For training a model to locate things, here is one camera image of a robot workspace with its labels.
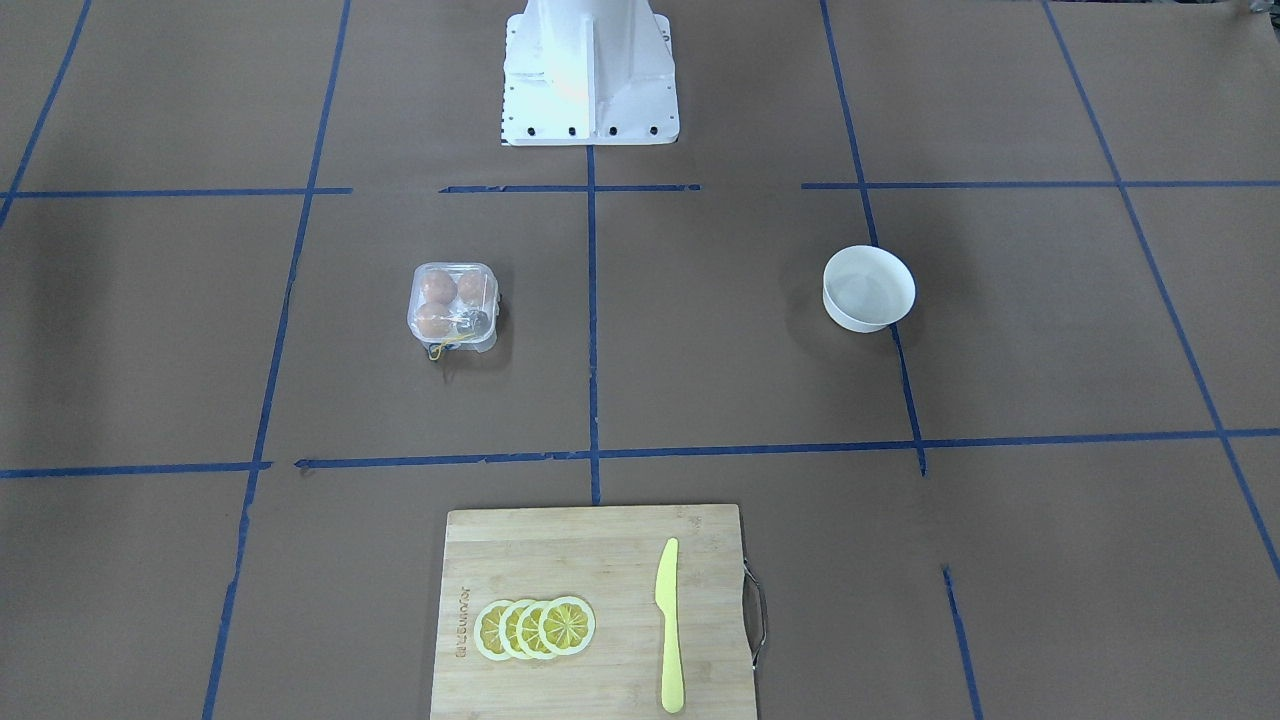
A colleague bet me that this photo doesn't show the brown egg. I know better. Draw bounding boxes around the brown egg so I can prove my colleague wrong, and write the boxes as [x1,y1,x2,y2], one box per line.
[412,302,456,342]
[416,268,458,307]
[456,270,493,307]

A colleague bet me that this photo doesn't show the clear plastic egg box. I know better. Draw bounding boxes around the clear plastic egg box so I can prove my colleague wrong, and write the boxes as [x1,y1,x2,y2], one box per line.
[406,263,500,363]

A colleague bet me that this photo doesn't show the wooden cutting board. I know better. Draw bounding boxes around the wooden cutting board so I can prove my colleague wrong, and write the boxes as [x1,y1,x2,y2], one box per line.
[429,503,758,719]

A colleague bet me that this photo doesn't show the yellow plastic knife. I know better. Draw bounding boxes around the yellow plastic knife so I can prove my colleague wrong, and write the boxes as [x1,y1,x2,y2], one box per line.
[654,537,685,715]

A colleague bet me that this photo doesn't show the white bowl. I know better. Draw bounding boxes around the white bowl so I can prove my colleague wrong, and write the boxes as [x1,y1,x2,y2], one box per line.
[822,245,916,333]

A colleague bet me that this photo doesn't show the lemon slice four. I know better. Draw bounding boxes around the lemon slice four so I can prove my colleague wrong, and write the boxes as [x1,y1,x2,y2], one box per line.
[538,594,596,657]

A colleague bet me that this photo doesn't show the lemon slice three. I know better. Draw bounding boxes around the lemon slice three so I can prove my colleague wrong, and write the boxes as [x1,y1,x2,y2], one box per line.
[515,600,556,660]

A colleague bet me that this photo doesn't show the lemon slice two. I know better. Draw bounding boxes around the lemon slice two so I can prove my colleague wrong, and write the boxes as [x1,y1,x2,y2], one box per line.
[498,598,535,660]

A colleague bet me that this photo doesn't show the lemon slice one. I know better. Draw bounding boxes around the lemon slice one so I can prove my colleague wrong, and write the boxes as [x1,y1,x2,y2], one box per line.
[474,600,515,662]

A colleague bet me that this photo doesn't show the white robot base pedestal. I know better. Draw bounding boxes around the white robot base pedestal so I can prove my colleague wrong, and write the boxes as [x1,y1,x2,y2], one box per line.
[500,1,681,147]

